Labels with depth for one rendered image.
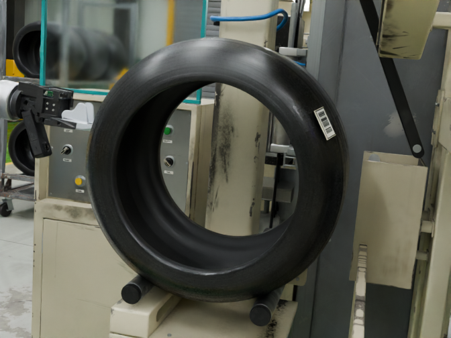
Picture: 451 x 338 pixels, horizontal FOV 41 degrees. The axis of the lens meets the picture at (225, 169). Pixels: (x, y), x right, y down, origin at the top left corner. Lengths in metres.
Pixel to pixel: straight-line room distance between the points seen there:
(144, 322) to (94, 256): 0.77
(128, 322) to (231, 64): 0.59
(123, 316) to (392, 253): 0.64
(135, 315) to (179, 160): 0.74
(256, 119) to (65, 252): 0.89
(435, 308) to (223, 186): 0.60
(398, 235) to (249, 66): 0.58
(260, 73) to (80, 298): 1.22
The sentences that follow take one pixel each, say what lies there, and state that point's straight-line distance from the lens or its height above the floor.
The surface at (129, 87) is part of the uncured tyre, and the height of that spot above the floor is 1.34.
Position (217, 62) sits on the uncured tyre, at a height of 1.40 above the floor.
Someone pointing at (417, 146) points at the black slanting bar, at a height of 1.24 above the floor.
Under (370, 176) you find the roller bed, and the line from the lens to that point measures 1.47.
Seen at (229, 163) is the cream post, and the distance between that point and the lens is 1.57.
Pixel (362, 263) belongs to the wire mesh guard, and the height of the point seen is 1.00.
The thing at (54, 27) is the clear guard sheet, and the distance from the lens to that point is 2.08.
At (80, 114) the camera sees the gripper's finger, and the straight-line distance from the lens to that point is 1.39.
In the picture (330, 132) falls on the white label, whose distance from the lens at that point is 1.17.
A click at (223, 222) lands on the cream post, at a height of 0.99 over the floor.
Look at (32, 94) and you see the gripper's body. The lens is 1.45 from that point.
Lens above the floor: 1.39
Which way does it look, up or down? 10 degrees down
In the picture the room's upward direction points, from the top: 4 degrees clockwise
